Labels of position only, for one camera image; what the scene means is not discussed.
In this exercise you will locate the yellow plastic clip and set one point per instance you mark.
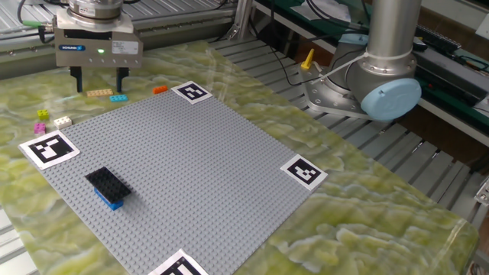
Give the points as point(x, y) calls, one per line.
point(308, 59)

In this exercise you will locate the black white fiducial marker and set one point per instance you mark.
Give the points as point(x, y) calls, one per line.
point(192, 92)
point(304, 172)
point(179, 265)
point(49, 149)

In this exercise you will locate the small white Lego brick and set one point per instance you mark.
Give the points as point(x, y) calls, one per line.
point(62, 121)

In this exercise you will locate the white metal corner bracket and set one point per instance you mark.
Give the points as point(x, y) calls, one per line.
point(482, 193)

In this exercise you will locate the aluminium frame post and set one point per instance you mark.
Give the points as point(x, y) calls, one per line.
point(244, 15)

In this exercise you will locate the orange Lego brick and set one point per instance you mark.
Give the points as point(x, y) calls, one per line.
point(160, 89)

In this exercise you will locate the green marble pattern mat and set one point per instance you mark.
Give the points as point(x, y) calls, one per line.
point(363, 229)

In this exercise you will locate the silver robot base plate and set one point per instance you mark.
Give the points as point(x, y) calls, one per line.
point(324, 99)

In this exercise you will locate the blue Lego brick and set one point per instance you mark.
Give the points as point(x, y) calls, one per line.
point(112, 205)

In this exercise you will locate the grey Lego baseplate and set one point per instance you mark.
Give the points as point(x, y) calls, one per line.
point(191, 172)

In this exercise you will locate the silver UR5 robot arm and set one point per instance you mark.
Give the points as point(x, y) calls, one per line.
point(389, 30)

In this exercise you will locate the white paper sheet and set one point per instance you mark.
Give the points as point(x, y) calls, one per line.
point(321, 9)

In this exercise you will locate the black Lego plate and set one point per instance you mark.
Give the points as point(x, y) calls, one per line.
point(109, 185)

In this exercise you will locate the small magenta Lego brick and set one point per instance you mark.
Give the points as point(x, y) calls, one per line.
point(39, 128)

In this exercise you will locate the silver Schunk gripper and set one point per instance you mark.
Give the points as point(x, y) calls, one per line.
point(95, 57)

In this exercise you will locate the tan Lego plate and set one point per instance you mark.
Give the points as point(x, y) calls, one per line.
point(99, 92)

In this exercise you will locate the cyan Lego plate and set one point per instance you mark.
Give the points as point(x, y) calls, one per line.
point(118, 98)

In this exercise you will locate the small lime green Lego brick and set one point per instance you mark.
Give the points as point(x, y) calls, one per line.
point(43, 114)

